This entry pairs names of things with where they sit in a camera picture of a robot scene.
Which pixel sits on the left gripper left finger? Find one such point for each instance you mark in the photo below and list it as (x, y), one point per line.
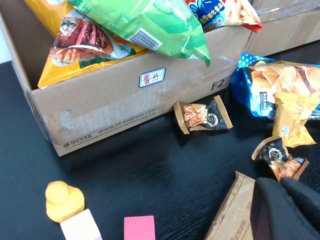
(270, 217)

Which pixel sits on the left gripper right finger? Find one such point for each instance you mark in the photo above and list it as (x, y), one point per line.
(307, 205)

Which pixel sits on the green Lay's chips bag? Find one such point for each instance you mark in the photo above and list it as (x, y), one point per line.
(155, 25)

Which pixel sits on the small black brown snack packet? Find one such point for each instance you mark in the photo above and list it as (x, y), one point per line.
(200, 117)
(275, 155)

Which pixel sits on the small yellow snack packet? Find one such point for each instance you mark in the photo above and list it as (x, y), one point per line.
(292, 125)

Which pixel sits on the brown paper packet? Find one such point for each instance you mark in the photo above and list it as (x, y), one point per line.
(232, 212)

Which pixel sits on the blue prawn chips bag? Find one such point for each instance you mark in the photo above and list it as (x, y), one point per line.
(250, 95)

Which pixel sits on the dark pink foam cube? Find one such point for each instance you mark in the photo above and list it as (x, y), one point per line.
(138, 228)

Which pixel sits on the empty cardboard box, biscuit label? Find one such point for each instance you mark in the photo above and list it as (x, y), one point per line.
(287, 37)

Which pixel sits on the light pink foam cube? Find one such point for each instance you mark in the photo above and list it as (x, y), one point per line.
(80, 227)

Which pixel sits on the cardboard box marked F2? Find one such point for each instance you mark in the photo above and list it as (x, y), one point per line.
(100, 117)

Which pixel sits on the yellow rubber duck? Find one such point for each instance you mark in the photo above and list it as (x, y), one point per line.
(62, 200)

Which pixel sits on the red prawn cracker bag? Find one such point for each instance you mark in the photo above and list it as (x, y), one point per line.
(212, 12)

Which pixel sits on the orange potato fries bag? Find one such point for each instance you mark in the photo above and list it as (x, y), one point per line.
(82, 40)

